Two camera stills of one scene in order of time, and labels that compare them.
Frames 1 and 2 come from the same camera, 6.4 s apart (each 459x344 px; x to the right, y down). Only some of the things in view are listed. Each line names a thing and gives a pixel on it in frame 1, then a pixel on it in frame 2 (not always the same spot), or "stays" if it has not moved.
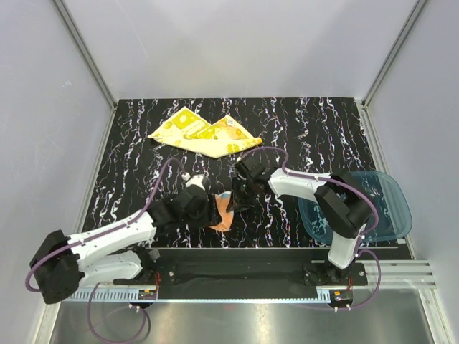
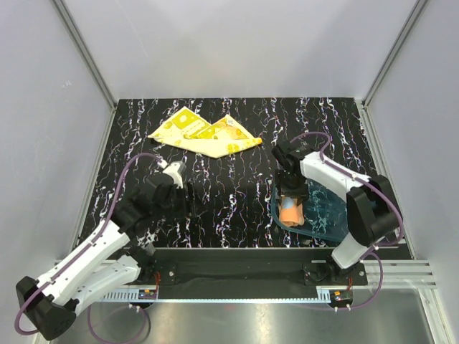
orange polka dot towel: (226, 216) → (290, 213)
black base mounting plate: (244, 268) stays
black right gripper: (237, 201) → (300, 193)
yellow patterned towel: (188, 130) stays
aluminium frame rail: (405, 274) stays
